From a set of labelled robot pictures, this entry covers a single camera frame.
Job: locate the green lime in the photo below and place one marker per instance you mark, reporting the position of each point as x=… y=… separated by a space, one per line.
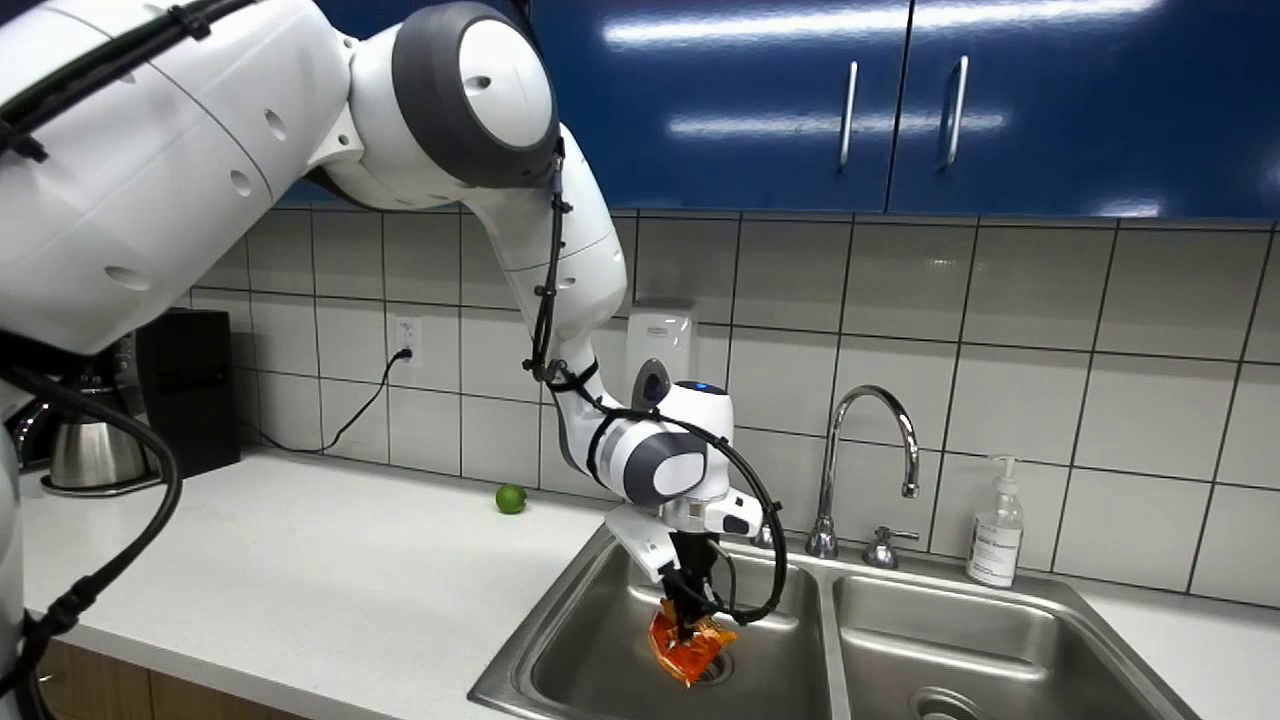
x=509 y=498

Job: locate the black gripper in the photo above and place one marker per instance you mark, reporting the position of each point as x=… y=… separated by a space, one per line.
x=688 y=585

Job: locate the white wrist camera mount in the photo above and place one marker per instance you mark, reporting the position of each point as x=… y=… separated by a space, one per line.
x=650 y=542

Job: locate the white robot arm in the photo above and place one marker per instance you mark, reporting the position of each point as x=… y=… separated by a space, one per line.
x=144 y=139

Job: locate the blue upper cabinets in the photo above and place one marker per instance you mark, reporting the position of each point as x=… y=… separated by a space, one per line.
x=1050 y=109

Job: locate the white pump soap bottle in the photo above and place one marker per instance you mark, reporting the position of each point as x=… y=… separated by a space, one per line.
x=996 y=534

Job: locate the white wall outlet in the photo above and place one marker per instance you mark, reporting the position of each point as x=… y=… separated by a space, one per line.
x=404 y=337

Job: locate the steel kettle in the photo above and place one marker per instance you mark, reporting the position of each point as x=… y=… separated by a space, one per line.
x=93 y=453

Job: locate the white wall soap dispenser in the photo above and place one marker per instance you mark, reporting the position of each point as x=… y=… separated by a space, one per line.
x=660 y=337

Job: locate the chrome faucet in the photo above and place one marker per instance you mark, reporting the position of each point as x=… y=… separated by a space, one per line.
x=869 y=473

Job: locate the orange snack packet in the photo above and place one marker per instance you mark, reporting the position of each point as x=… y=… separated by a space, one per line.
x=686 y=653

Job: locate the black appliance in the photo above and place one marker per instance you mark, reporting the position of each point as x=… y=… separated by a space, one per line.
x=187 y=380

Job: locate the stainless steel double sink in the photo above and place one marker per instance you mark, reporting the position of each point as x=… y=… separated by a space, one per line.
x=849 y=642

